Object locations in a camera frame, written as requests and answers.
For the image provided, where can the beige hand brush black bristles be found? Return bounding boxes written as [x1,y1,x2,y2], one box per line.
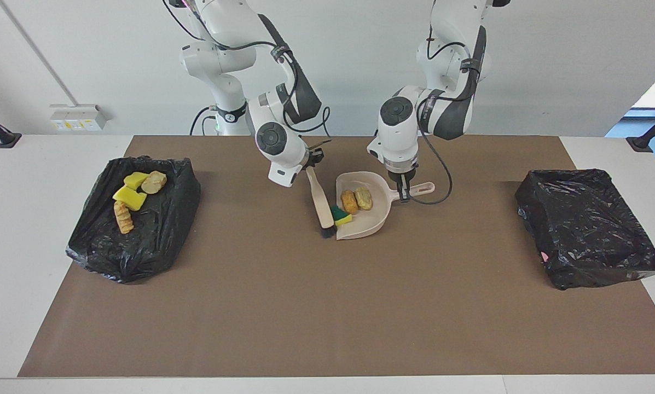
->
[305,166,337,239]

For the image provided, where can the beige plastic dustpan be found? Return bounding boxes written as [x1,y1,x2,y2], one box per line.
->
[335,171,436,241]

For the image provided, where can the notched yellow sponge piece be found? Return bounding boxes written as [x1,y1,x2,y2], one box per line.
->
[112,185,148,212]

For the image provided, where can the orange striped bread piece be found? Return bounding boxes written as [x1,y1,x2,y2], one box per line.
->
[113,200,135,235]

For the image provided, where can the black bag-lined bin pink spot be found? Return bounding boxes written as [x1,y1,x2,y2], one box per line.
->
[515,168,655,291]

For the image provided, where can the brown table mat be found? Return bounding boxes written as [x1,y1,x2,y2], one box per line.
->
[18,135,655,378]

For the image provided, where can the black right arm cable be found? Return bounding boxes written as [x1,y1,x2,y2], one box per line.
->
[163,0,332,137]

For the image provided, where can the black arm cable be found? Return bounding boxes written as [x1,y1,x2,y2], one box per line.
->
[163,0,332,137]
[414,25,454,206]

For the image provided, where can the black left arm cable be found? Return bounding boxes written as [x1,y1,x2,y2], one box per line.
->
[414,25,454,206]

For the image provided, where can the black right base cable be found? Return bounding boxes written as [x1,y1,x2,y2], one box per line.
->
[189,106,219,136]

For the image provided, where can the white wall socket box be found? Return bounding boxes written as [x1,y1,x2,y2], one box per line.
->
[50,104,107,132]

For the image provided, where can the white wall conduit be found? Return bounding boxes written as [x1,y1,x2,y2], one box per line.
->
[0,0,79,107]

